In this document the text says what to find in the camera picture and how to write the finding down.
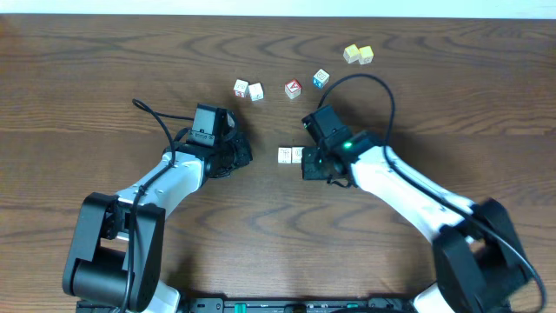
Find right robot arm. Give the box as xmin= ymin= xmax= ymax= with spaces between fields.
xmin=302 ymin=126 xmax=547 ymax=312

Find red letter A block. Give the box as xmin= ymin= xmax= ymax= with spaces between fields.
xmin=284 ymin=79 xmax=302 ymax=99

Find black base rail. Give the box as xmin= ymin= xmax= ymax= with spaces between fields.
xmin=76 ymin=291 xmax=435 ymax=313

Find yellow wooden block right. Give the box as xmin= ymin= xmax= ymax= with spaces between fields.
xmin=358 ymin=45 xmax=374 ymax=65

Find red sided wooden block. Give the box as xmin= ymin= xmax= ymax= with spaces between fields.
xmin=233 ymin=79 xmax=249 ymax=98

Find yellow wooden block left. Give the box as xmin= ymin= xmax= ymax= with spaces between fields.
xmin=343 ymin=44 xmax=361 ymax=63

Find yellow wooden block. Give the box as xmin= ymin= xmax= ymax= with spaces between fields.
xmin=343 ymin=44 xmax=361 ymax=63
xmin=358 ymin=45 xmax=374 ymax=65

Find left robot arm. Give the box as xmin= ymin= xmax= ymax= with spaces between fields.
xmin=62 ymin=132 xmax=253 ymax=312

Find blue sided wooden block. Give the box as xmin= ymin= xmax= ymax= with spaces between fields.
xmin=313 ymin=69 xmax=330 ymax=89

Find wooden block green edge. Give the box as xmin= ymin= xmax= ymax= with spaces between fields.
xmin=291 ymin=147 xmax=303 ymax=163

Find plain wooden block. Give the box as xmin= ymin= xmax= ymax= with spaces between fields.
xmin=277 ymin=147 xmax=292 ymax=163
xmin=248 ymin=83 xmax=264 ymax=101

